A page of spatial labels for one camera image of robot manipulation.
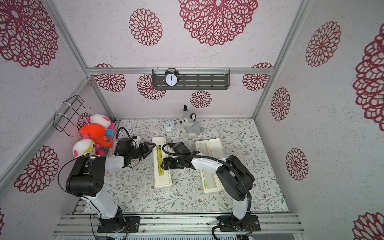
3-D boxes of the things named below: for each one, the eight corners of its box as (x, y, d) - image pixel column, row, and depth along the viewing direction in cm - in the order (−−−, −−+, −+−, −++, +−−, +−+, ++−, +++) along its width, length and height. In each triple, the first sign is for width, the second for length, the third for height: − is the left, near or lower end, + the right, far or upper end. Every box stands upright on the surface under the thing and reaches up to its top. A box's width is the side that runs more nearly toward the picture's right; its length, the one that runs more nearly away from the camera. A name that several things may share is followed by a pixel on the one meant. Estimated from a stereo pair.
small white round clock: (164, 131, 115) (163, 128, 112) (165, 123, 120) (164, 120, 117) (174, 131, 115) (173, 128, 112) (175, 123, 120) (174, 120, 117)
